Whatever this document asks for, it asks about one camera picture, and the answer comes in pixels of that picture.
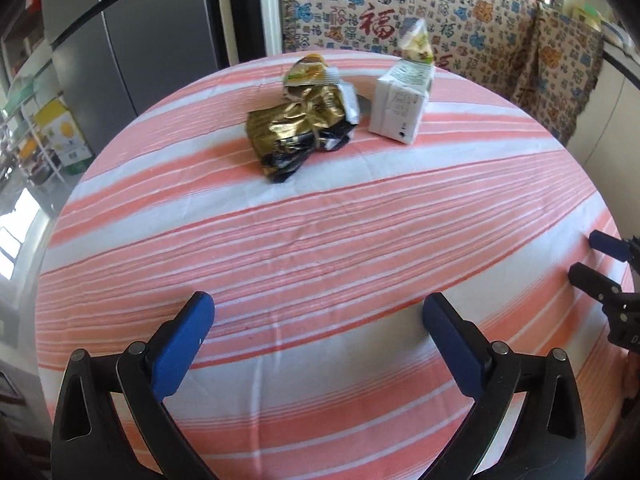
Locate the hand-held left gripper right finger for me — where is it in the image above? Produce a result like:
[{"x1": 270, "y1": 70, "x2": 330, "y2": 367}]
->
[{"x1": 421, "y1": 292, "x2": 587, "y2": 480}]

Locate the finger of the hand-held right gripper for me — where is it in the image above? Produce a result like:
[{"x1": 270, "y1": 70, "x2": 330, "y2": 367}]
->
[
  {"x1": 588, "y1": 229, "x2": 640, "y2": 264},
  {"x1": 568, "y1": 262, "x2": 624, "y2": 302}
]

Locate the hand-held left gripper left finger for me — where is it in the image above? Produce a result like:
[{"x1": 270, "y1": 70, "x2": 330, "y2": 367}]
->
[{"x1": 50, "y1": 291, "x2": 217, "y2": 480}]

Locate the gold black wrapper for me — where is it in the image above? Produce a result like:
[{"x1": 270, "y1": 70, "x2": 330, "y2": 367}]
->
[{"x1": 246, "y1": 82, "x2": 360, "y2": 184}]

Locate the white drink carton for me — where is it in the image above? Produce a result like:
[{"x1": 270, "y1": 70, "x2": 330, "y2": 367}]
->
[{"x1": 369, "y1": 57, "x2": 435, "y2": 145}]

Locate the triangular yellow green packet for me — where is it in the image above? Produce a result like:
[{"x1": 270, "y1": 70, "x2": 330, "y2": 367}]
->
[{"x1": 398, "y1": 17, "x2": 435, "y2": 65}]

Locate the pink striped tablecloth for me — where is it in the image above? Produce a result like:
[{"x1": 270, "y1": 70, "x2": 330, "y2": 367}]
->
[{"x1": 36, "y1": 52, "x2": 633, "y2": 480}]

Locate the small printed armrest cloth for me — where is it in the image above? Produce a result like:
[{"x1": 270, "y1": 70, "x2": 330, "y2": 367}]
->
[{"x1": 510, "y1": 5, "x2": 606, "y2": 147}]

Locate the green bowl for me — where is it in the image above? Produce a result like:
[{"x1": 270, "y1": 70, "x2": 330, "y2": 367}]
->
[{"x1": 570, "y1": 5, "x2": 604, "y2": 29}]

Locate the white box yellow print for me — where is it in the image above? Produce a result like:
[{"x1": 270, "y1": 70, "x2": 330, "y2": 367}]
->
[{"x1": 32, "y1": 99, "x2": 94, "y2": 176}]

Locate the metal shelf rack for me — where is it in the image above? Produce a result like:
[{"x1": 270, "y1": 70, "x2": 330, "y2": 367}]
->
[{"x1": 0, "y1": 95, "x2": 68, "y2": 192}]

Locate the grey refrigerator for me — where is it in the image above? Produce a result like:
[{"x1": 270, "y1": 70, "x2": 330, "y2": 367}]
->
[{"x1": 40, "y1": 0, "x2": 223, "y2": 121}]

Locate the printed sofa cover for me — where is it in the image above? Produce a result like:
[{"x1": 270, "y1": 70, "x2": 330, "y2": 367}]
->
[{"x1": 277, "y1": 0, "x2": 541, "y2": 101}]

